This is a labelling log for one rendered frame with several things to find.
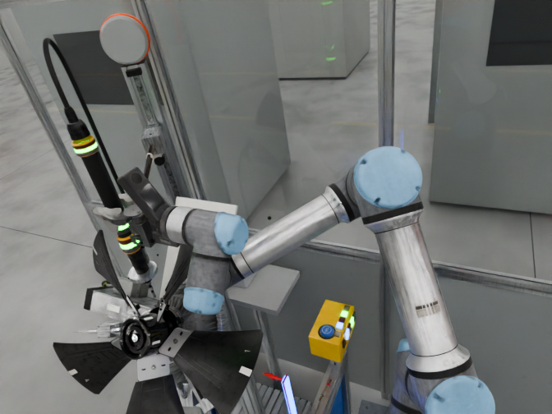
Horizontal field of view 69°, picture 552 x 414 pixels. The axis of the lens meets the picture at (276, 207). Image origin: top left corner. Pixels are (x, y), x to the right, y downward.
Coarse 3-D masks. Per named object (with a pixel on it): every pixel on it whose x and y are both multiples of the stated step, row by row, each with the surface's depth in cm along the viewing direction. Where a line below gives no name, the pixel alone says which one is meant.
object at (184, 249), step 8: (184, 248) 117; (192, 248) 112; (184, 256) 114; (176, 264) 119; (184, 264) 112; (176, 272) 114; (184, 272) 110; (176, 280) 112; (184, 280) 109; (168, 288) 115; (176, 288) 110; (168, 296) 113
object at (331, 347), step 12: (324, 312) 130; (336, 312) 129; (348, 312) 128; (324, 324) 125; (336, 324) 125; (348, 324) 126; (312, 336) 123; (312, 348) 126; (324, 348) 123; (336, 348) 120; (336, 360) 124
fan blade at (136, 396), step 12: (144, 384) 115; (156, 384) 116; (168, 384) 118; (132, 396) 114; (144, 396) 114; (156, 396) 116; (168, 396) 117; (132, 408) 113; (144, 408) 114; (156, 408) 115; (168, 408) 116; (180, 408) 117
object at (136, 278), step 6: (144, 246) 98; (144, 252) 99; (150, 264) 100; (156, 264) 100; (132, 270) 100; (150, 270) 99; (156, 270) 99; (132, 276) 98; (138, 276) 97; (144, 276) 97; (150, 276) 97; (132, 282) 98; (138, 282) 97; (144, 282) 97
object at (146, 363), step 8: (144, 360) 117; (152, 360) 118; (160, 360) 119; (168, 360) 120; (144, 368) 116; (160, 368) 118; (168, 368) 119; (144, 376) 116; (152, 376) 117; (160, 376) 118
